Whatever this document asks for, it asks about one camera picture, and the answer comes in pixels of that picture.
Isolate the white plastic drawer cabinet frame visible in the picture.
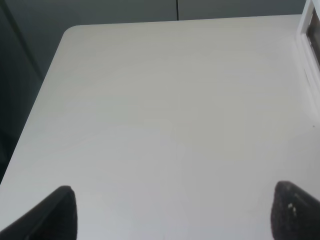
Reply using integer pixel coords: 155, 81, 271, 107
295, 0, 320, 114

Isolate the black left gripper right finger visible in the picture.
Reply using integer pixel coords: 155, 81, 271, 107
270, 181, 320, 240

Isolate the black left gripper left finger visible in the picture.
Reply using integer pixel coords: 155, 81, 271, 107
0, 185, 78, 240

